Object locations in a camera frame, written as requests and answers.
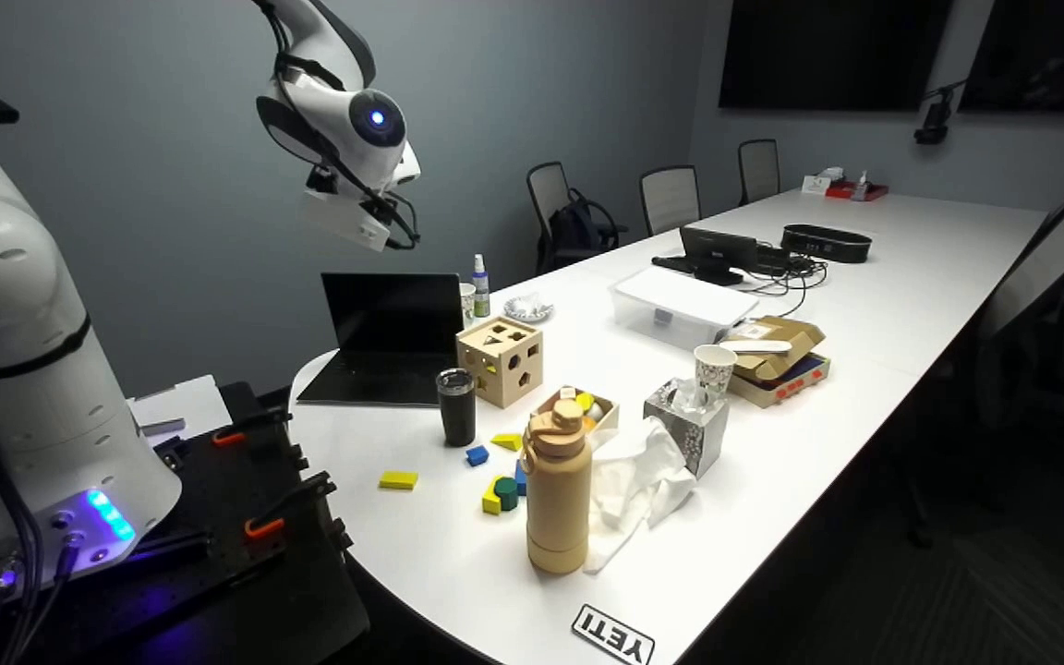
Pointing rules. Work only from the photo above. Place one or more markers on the red flat box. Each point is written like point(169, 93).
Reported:
point(792, 390)

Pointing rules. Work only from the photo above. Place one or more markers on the orange clamp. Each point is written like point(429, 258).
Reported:
point(229, 438)
point(265, 528)

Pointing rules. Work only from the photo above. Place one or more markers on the yellow triangular block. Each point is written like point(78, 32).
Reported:
point(509, 440)

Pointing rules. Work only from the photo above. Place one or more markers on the small spray bottle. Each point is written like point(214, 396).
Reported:
point(483, 289)

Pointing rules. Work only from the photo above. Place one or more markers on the blue tall block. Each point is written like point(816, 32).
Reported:
point(518, 475)

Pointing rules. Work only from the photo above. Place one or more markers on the small blue block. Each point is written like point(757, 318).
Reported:
point(478, 454)

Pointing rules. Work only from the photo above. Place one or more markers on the black small monitor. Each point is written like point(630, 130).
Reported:
point(719, 247)

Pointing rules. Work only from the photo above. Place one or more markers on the open cardboard box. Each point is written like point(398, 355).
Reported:
point(786, 336)

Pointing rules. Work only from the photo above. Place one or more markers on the tan water bottle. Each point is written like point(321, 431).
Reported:
point(557, 505)

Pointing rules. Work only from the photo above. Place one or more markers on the clear plastic bag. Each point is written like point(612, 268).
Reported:
point(644, 486)

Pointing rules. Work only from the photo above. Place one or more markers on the white paper sheets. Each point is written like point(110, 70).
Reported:
point(181, 404)

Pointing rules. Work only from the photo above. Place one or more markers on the yellow rectangular block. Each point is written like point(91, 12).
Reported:
point(398, 483)

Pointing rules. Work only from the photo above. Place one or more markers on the grey mesh office chair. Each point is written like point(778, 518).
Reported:
point(757, 167)
point(670, 196)

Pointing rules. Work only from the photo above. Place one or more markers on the white paper cup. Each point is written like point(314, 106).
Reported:
point(465, 302)
point(713, 366)

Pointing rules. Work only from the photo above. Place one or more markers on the green round block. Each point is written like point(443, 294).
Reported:
point(509, 489)

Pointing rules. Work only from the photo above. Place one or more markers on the wooden tray with yellow pieces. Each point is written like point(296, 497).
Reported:
point(600, 411)

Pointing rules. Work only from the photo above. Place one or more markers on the black robot stand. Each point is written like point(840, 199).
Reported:
point(250, 576)

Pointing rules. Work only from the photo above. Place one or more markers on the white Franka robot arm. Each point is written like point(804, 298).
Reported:
point(17, 308)

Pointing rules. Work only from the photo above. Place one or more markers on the small yellow block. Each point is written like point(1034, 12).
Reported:
point(488, 505)

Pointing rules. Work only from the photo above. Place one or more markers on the office chair with backpack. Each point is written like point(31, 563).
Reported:
point(544, 187)

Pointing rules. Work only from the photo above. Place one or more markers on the black speaker bar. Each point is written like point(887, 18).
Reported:
point(825, 241)

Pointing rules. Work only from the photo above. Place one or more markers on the white flat box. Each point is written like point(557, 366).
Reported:
point(682, 302)

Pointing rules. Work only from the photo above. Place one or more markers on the grey laptop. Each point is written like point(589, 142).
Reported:
point(390, 325)

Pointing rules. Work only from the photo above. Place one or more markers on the black backpack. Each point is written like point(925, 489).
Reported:
point(582, 225)

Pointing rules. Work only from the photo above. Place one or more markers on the patterned tissue box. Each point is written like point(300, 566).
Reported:
point(686, 431)

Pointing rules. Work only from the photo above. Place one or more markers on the red tray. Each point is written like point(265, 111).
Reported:
point(862, 192)

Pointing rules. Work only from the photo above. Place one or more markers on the wooden shape sorter cube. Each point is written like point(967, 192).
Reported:
point(500, 355)

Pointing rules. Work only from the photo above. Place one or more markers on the wall television screen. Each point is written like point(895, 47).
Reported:
point(834, 54)
point(1044, 55)

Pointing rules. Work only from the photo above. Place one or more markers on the small white box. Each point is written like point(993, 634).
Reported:
point(816, 187)

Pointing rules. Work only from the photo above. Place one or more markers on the black office chair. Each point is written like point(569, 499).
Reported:
point(1034, 281)

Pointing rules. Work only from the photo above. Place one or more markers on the white oval case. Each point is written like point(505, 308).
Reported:
point(529, 308)

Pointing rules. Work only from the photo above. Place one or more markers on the dark tumbler cup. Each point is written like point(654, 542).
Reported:
point(456, 406)

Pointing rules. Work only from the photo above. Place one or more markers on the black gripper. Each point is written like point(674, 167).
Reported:
point(399, 225)

